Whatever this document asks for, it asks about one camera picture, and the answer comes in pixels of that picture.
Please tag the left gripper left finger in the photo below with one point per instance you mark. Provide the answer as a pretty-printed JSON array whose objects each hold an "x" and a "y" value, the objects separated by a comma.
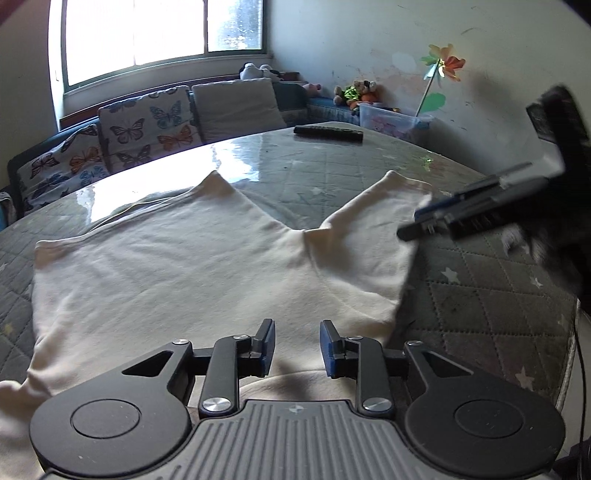
[{"x": 230, "y": 360}]

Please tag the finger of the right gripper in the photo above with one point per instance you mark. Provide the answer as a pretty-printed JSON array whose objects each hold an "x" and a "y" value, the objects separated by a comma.
[
  {"x": 469, "y": 191},
  {"x": 523, "y": 202}
]

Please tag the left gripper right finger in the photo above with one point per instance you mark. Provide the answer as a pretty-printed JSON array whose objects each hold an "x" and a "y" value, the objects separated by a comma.
[{"x": 362, "y": 360}]

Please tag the cream beige garment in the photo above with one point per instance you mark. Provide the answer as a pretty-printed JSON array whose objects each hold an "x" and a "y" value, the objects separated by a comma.
[{"x": 204, "y": 265}]

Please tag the clear plastic storage box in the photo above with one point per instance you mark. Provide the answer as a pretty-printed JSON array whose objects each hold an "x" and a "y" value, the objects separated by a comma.
[{"x": 408, "y": 128}]

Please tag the black remote control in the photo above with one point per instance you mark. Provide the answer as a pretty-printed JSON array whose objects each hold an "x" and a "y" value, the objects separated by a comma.
[{"x": 328, "y": 133}]

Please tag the colourful stuffed toys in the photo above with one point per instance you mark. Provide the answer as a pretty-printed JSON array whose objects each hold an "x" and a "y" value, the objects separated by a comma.
[{"x": 360, "y": 91}]

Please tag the colourful paper pinwheel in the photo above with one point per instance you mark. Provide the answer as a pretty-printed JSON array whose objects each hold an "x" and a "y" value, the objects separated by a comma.
[{"x": 442, "y": 63}]

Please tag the dark blue sofa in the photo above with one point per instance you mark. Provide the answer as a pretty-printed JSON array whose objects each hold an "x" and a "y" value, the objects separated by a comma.
[{"x": 294, "y": 104}]

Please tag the pink plush toy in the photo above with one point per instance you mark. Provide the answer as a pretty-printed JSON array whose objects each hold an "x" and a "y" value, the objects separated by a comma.
[{"x": 312, "y": 90}]

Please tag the black white plush toy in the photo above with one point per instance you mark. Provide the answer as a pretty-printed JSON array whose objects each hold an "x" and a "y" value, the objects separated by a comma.
[{"x": 250, "y": 71}]

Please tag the plain beige cushion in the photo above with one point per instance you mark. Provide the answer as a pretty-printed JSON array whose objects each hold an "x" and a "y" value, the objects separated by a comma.
[{"x": 236, "y": 108}]

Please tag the right butterfly print cushion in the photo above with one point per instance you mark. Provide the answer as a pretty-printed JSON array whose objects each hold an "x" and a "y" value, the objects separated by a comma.
[{"x": 139, "y": 130}]

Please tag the butterfly print cushion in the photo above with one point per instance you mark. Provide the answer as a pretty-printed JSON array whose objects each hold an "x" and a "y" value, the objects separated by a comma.
[
  {"x": 139, "y": 130},
  {"x": 71, "y": 165}
]

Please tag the left butterfly print cushion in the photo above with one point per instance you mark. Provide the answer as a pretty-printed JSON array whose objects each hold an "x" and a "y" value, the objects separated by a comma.
[{"x": 71, "y": 165}]

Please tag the window with frame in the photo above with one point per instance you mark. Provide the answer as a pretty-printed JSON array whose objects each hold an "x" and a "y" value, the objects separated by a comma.
[{"x": 103, "y": 39}]

